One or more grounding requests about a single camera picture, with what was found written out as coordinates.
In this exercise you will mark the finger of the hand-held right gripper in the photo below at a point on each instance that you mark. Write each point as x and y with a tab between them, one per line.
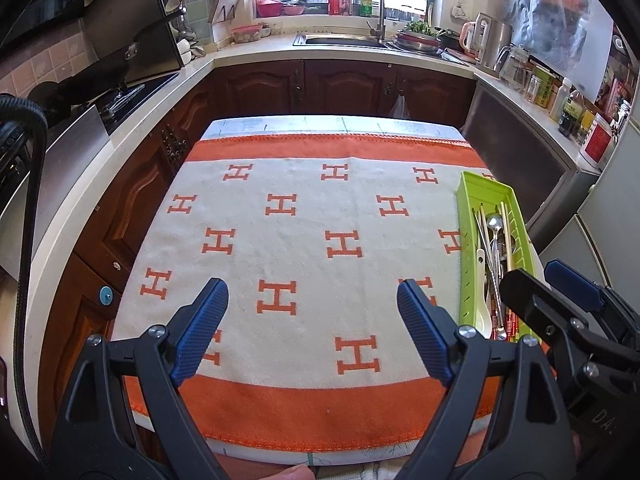
525	292
572	282

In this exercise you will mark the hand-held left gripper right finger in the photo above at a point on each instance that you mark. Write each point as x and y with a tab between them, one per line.
425	332

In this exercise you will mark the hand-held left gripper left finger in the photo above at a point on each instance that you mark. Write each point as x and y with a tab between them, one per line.
200	330

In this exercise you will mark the brown chopstick with red end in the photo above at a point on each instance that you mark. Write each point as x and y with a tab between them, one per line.
511	324

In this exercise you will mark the white ceramic spoon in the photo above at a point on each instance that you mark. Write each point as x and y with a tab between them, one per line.
481	310

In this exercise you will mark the large metal spoon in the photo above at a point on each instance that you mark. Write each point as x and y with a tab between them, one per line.
494	222

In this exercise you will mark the green plastic utensil tray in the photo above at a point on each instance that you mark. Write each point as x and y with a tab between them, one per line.
467	240

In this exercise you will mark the person's left hand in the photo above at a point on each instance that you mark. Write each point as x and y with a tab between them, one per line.
290	473

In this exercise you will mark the blue round cabinet lock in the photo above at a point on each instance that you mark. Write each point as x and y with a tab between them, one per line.
107	295

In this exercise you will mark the brushed metal appliance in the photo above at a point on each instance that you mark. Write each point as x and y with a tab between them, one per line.
515	145

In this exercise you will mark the orange and beige printed blanket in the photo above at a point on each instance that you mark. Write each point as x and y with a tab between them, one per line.
310	200

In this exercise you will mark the group of condiment bottles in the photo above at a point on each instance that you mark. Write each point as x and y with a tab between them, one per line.
575	105

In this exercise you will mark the stainless steel box appliance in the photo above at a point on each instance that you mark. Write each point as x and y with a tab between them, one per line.
65	160

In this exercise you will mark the glass pitcher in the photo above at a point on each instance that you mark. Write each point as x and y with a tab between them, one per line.
515	67

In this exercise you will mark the hanging clear plastic bag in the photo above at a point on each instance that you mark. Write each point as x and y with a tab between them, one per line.
400	107

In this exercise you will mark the black gas stove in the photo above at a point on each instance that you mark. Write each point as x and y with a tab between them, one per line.
135	97

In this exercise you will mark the dark wooden kitchen cabinets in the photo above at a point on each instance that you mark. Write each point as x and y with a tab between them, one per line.
260	87

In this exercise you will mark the clear plastic sheet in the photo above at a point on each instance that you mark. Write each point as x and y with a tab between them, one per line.
560	15

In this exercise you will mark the metal basin with vegetables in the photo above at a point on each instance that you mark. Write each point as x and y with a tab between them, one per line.
417	40

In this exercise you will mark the white ceramic dishes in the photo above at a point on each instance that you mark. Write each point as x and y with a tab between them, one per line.
189	52

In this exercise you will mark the white kitchen countertop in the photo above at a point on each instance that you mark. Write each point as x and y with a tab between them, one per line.
245	52

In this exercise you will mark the pink-rimmed food container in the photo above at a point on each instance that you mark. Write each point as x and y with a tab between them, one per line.
246	34

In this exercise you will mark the steel kitchen sink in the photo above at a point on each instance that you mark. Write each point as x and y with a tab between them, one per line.
345	41

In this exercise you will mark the steel kitchen faucet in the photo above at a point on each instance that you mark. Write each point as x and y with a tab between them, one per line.
381	10

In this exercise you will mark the green container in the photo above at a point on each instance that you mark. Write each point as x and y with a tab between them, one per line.
366	6

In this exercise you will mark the red plastic basin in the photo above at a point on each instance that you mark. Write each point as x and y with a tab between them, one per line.
268	7

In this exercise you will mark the stainless steel splash guard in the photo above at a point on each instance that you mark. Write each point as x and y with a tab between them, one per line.
135	5

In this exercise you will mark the pink plastic basin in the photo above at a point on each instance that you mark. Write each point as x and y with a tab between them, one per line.
293	9

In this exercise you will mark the white wall socket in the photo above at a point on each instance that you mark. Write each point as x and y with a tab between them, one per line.
458	6

